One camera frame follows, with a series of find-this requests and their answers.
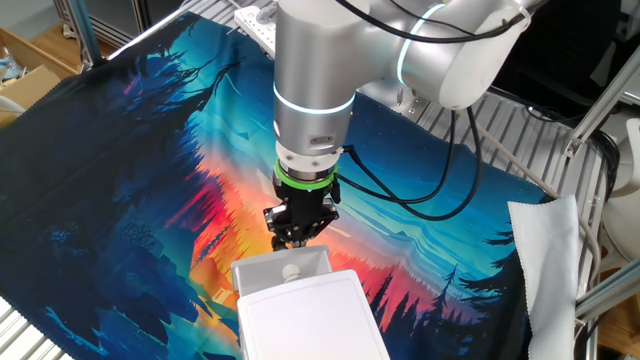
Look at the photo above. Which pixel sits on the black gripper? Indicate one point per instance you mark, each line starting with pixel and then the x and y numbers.
pixel 307 207

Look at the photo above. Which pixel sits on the white plastic box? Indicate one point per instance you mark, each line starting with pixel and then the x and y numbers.
pixel 262 270

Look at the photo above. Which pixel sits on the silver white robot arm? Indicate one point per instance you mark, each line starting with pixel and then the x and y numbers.
pixel 320 50

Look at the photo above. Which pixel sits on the white box lid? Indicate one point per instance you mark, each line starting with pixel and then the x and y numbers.
pixel 312 325

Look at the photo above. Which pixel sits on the colourful forest sunset cloth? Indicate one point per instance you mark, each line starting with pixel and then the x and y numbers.
pixel 125 200

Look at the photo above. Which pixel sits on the white power strip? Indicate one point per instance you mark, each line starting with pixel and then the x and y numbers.
pixel 257 25

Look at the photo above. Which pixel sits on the white cloth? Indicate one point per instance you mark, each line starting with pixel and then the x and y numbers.
pixel 545 260

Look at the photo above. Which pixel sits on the brown cardboard box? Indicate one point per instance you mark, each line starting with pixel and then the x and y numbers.
pixel 30 85

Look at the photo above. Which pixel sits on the white curved object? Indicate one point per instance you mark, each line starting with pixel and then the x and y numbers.
pixel 10 104

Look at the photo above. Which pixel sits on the person in black shirt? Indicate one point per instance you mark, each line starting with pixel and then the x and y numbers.
pixel 565 50

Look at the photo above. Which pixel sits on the white moulded plastic object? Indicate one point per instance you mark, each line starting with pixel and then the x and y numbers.
pixel 625 220

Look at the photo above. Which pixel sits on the aluminium frame post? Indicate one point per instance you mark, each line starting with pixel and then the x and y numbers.
pixel 610 292
pixel 85 30
pixel 150 30
pixel 600 105

